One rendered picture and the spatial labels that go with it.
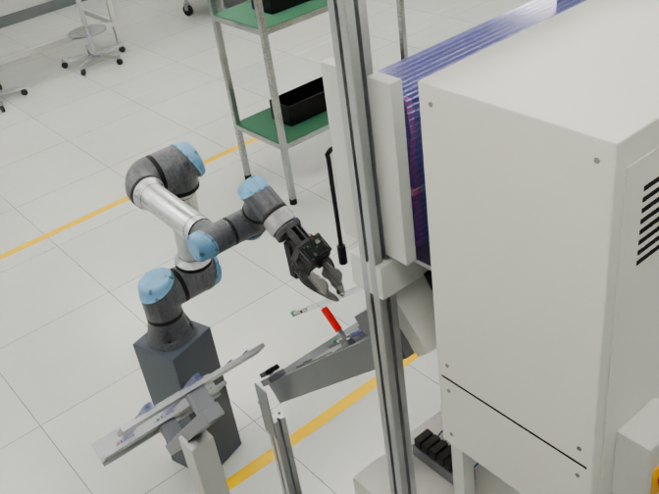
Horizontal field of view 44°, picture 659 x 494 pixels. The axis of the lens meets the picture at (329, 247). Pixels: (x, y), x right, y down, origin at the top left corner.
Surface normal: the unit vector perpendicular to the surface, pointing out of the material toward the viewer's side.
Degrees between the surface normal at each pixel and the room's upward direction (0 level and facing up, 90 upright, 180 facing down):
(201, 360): 90
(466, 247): 90
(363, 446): 0
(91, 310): 0
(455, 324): 90
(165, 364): 90
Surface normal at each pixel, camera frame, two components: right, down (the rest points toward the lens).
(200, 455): 0.62, 0.36
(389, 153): -0.76, 0.44
